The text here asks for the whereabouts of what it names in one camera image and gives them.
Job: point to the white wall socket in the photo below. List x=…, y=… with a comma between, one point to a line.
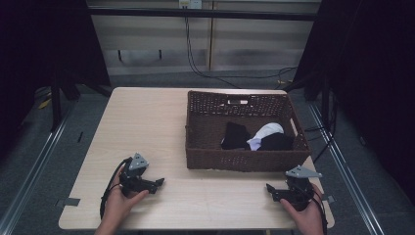
x=190, y=4

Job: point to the white sock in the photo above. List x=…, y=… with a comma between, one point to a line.
x=266, y=132

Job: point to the brown woven basket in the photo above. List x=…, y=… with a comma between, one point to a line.
x=208, y=137

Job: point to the grey tape strip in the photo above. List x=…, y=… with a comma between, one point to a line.
x=69, y=202
x=329, y=198

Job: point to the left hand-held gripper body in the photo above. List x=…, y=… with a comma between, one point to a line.
x=135, y=174

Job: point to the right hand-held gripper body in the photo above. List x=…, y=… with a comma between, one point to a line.
x=298, y=187

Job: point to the person's left hand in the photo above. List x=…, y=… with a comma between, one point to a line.
x=119, y=204

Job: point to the flat black sock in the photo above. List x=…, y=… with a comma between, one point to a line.
x=235, y=137

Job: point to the black horizontal bar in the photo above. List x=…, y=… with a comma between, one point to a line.
x=195, y=13

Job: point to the dark curtain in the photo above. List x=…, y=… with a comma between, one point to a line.
x=368, y=65
x=42, y=49

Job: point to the black metal stand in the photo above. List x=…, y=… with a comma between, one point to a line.
x=56, y=104

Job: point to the person's right hand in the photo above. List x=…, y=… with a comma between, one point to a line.
x=305, y=217

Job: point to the yellow floor item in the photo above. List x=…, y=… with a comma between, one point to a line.
x=44, y=103

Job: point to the metal floor rail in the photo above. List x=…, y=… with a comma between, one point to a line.
x=29, y=176
x=345, y=176

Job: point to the bunched black sock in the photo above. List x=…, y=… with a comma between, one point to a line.
x=277, y=142

